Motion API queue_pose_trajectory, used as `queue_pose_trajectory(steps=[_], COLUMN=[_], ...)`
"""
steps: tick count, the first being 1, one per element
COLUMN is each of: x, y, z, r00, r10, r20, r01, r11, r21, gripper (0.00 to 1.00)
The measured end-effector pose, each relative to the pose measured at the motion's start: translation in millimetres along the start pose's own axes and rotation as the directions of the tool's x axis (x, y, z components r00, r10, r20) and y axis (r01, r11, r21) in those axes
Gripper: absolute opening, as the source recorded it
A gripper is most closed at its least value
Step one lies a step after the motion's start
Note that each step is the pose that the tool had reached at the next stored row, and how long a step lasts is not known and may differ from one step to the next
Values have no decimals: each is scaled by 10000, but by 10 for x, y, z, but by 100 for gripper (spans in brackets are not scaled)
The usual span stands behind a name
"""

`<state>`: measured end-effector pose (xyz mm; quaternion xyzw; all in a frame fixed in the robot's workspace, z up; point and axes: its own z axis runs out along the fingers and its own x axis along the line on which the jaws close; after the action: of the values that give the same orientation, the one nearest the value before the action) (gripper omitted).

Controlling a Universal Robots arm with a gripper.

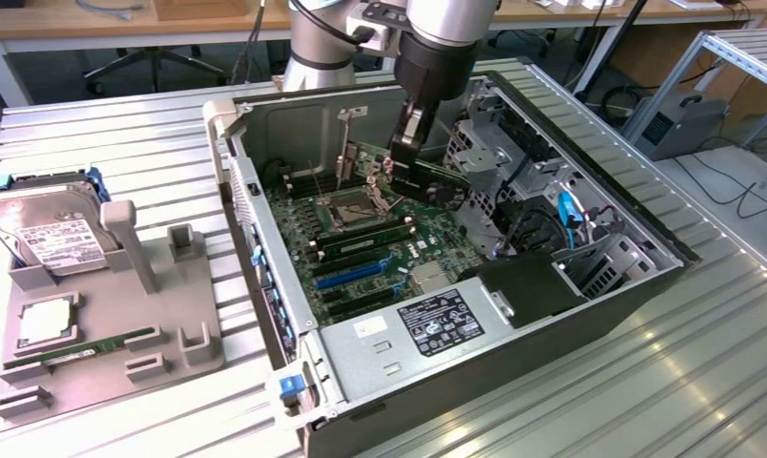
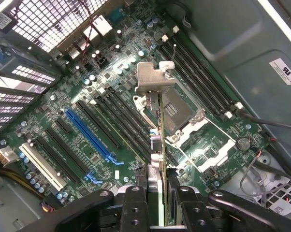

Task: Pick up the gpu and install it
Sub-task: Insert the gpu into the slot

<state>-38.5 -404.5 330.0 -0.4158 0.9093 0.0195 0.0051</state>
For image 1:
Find black plastic shroud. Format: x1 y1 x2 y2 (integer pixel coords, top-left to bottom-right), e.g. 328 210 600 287
457 251 589 330

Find silver socket cover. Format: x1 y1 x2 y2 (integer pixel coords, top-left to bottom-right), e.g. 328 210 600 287
365 164 401 211

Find grey power supply unit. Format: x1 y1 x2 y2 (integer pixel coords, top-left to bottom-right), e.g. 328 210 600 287
315 276 518 406

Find grey parts rack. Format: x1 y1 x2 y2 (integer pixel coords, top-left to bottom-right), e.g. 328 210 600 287
0 199 230 433

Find CPU socket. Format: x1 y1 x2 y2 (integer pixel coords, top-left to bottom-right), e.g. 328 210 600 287
318 190 401 233

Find silver metal drive cage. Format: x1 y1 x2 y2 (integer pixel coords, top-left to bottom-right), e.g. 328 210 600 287
444 116 592 261

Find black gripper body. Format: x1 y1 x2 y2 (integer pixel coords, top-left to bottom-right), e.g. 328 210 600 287
393 32 481 104

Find aluminium frame table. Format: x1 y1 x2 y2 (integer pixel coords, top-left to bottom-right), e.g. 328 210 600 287
617 26 767 158

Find green graphics card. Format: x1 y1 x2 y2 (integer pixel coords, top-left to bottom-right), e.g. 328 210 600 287
334 108 473 210

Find open black PC case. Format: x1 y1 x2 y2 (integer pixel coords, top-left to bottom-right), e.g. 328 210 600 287
203 56 703 458

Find green motherboard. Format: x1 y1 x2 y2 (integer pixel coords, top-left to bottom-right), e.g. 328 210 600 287
265 159 486 325

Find blue wire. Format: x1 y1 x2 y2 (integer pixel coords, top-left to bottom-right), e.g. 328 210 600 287
554 189 584 250

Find silver CPU chip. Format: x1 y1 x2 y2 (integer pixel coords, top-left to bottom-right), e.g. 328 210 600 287
18 298 79 343

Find silver perforated disk bay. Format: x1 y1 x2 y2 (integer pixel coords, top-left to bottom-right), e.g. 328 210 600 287
552 228 684 301

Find black expansion slot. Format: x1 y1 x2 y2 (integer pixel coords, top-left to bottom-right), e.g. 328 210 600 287
310 257 385 281
326 298 402 322
322 285 396 309

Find brown cardboard box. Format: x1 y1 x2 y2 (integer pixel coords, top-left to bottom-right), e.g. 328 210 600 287
151 0 263 21

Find wooden top desk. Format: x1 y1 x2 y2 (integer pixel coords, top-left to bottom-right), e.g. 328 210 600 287
484 0 767 96
0 0 295 109

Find blue plastic disk carrier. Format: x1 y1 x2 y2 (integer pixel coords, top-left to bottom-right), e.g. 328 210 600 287
0 161 117 225

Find silver hard disk drive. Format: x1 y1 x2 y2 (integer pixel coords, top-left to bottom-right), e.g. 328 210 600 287
0 183 115 278

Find silver chipset heatsink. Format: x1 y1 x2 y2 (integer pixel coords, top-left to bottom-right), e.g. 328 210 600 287
408 264 450 293

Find thin metal locking lever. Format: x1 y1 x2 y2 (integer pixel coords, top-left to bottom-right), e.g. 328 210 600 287
307 159 328 201

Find blue expansion slot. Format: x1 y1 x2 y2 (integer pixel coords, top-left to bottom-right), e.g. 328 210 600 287
315 265 393 291

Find blue case latch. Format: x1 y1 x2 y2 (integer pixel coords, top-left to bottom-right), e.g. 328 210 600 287
278 375 307 400

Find black office chair base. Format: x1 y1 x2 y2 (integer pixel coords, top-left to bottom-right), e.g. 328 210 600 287
81 45 227 95

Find green RAM stick white label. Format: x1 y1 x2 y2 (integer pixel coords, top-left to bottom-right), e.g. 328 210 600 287
4 328 159 371

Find grey equipment box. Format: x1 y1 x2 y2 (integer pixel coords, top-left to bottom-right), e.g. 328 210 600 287
631 93 729 162

